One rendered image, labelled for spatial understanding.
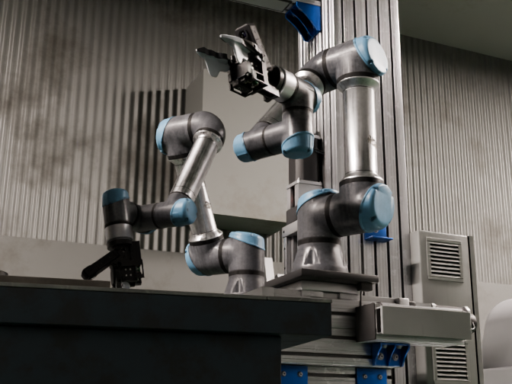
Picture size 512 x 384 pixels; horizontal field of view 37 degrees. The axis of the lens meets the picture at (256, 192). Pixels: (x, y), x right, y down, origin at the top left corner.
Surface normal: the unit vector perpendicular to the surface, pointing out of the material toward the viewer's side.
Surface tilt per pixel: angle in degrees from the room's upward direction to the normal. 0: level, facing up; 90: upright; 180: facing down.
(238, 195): 90
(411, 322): 90
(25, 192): 90
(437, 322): 90
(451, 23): 180
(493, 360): 80
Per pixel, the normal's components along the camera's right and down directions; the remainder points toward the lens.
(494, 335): -0.92, -0.28
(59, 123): 0.40, -0.26
